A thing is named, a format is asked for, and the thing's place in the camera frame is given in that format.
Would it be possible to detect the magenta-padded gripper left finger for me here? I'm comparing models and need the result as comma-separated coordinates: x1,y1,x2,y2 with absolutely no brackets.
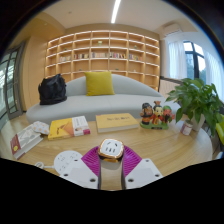
59,145,102,190

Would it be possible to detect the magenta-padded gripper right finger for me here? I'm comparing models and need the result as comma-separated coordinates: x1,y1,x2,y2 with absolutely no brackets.
121,145,164,190

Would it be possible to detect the round white power strip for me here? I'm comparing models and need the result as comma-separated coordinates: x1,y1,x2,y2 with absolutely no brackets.
53,150,84,175

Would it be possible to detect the yellow and white book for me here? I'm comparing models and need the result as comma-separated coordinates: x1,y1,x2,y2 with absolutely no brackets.
47,115,92,141

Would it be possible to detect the flat yellow book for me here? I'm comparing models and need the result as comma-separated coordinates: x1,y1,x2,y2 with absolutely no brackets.
95,112,140,134

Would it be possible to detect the colourful figurine group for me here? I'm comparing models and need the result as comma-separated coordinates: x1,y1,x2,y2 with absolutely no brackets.
139,100,176,131

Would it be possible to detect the small patterned pouch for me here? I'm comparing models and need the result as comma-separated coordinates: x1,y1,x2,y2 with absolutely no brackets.
32,120,51,136

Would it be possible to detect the small red and white can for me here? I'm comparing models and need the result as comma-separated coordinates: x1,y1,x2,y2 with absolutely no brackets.
180,119,194,137

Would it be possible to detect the red and white book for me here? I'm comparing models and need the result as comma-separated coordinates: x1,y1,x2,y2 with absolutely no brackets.
9,123,44,160

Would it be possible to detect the grey curved sofa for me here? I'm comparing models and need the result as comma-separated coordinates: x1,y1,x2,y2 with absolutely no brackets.
25,73,181,125

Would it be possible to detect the black backpack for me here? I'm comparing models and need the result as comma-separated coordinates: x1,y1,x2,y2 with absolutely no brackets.
37,73,68,106

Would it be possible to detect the white radiator cover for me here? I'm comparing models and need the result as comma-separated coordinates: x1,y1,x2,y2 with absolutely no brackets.
158,77,183,101

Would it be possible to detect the green chair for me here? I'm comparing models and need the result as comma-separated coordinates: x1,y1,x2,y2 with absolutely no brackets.
214,113,224,148

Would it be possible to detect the green potted plant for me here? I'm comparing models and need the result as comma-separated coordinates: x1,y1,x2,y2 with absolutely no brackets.
165,77,224,138

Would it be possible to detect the yellow cushion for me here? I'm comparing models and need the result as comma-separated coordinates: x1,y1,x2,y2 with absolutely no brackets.
83,71,116,97

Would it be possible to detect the grey glass door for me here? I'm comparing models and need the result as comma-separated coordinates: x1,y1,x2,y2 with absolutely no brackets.
0,41,27,121

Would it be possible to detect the white sheer curtain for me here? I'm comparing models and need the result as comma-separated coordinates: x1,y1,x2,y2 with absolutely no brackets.
203,49,224,101
167,40,188,80

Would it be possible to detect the wooden shelf unit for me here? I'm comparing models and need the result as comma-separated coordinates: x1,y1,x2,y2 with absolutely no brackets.
44,29,161,91

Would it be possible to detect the dark-framed window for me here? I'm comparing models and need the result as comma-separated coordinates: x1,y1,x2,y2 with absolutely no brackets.
182,40,207,81

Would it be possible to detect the white air conditioner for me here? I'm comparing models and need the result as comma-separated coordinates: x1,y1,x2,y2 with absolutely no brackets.
163,22,184,37

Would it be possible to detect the long ceiling light strip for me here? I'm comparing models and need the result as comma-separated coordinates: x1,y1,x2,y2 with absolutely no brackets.
110,0,122,24

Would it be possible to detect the white power strip cable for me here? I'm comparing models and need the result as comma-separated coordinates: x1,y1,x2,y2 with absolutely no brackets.
34,161,56,170

